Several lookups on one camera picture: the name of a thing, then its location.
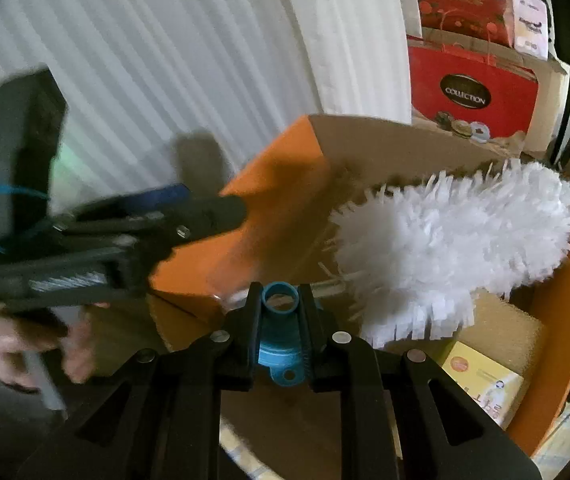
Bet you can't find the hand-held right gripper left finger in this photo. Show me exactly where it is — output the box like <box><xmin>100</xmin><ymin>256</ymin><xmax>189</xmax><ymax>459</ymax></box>
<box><xmin>15</xmin><ymin>282</ymin><xmax>261</xmax><ymax>480</ymax></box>

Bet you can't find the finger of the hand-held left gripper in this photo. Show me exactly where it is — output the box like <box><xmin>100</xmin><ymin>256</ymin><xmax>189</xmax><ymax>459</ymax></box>
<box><xmin>115</xmin><ymin>194</ymin><xmax>248</xmax><ymax>261</ymax></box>
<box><xmin>55</xmin><ymin>184</ymin><xmax>191</xmax><ymax>228</ymax></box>

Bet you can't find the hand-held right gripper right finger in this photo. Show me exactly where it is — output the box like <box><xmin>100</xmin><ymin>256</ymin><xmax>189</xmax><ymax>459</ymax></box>
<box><xmin>297</xmin><ymin>284</ymin><xmax>543</xmax><ymax>480</ymax></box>

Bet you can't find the orange cardboard box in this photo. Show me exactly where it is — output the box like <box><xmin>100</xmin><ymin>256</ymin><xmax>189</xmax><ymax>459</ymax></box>
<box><xmin>147</xmin><ymin>114</ymin><xmax>570</xmax><ymax>458</ymax></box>

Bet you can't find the white duster with blue handle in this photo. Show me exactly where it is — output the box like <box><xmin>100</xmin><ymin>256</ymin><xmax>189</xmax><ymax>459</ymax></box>
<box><xmin>257</xmin><ymin>159</ymin><xmax>570</xmax><ymax>391</ymax></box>

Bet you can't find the small brown box yellow label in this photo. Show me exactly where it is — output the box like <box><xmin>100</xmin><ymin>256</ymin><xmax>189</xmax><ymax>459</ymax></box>
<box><xmin>382</xmin><ymin>290</ymin><xmax>548</xmax><ymax>431</ymax></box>

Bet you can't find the person's left hand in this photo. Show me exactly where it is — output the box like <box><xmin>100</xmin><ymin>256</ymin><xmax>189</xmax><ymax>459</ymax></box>
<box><xmin>0</xmin><ymin>300</ymin><xmax>111</xmax><ymax>396</ymax></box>

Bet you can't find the white curtain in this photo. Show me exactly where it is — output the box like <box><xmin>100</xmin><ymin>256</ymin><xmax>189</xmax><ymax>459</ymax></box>
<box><xmin>0</xmin><ymin>0</ymin><xmax>416</xmax><ymax>426</ymax></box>

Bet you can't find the red gift bag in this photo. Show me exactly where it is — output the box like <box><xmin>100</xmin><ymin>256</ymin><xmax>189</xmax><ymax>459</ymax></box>
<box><xmin>407</xmin><ymin>42</ymin><xmax>540</xmax><ymax>143</ymax></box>

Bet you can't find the red gift box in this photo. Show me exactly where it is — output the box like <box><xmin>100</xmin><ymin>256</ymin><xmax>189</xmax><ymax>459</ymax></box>
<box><xmin>411</xmin><ymin>0</ymin><xmax>513</xmax><ymax>46</ymax></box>

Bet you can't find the black speaker stand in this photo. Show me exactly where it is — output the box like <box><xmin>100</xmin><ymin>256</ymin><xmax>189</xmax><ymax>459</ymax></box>
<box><xmin>555</xmin><ymin>67</ymin><xmax>570</xmax><ymax>161</ymax></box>

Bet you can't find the white tissue pack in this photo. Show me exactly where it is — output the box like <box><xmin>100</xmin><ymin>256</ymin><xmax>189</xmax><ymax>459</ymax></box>
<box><xmin>511</xmin><ymin>0</ymin><xmax>550</xmax><ymax>56</ymax></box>

